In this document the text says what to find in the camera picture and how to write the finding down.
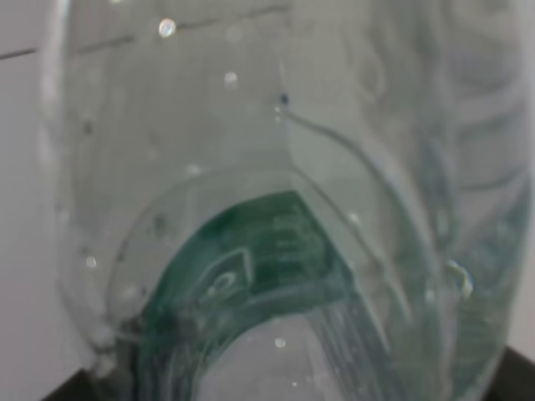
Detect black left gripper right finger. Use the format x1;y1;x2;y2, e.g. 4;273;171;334
481;347;535;401

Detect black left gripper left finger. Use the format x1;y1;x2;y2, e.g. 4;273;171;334
42;370;107;401

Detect clear bottle with green label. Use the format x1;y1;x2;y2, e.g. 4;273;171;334
42;1;532;400

